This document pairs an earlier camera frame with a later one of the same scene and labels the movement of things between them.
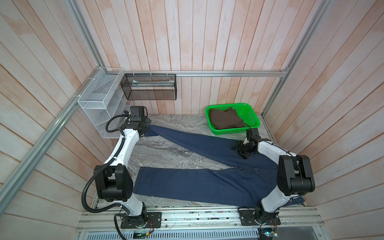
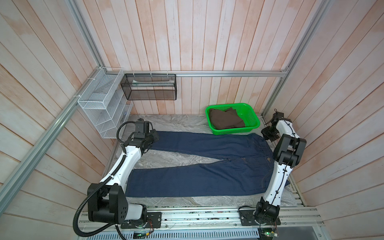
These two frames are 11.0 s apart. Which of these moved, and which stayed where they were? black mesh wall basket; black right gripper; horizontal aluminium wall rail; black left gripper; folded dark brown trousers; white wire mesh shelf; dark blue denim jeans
Moved: black left gripper; black right gripper; dark blue denim jeans
Stayed: folded dark brown trousers; white wire mesh shelf; horizontal aluminium wall rail; black mesh wall basket
